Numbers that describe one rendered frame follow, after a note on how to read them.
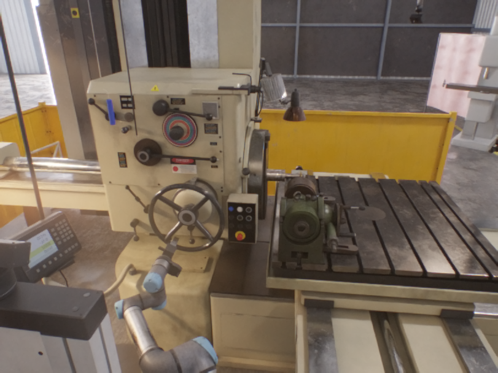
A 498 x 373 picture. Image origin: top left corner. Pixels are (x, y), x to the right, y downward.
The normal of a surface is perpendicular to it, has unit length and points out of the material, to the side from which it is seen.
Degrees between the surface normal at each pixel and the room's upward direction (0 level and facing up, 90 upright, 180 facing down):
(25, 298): 0
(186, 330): 90
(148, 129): 90
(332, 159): 90
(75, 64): 90
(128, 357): 0
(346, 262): 0
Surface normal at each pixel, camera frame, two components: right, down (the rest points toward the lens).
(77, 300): 0.00, -0.91
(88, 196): -0.11, 0.42
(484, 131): -0.68, 0.31
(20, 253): 0.99, 0.06
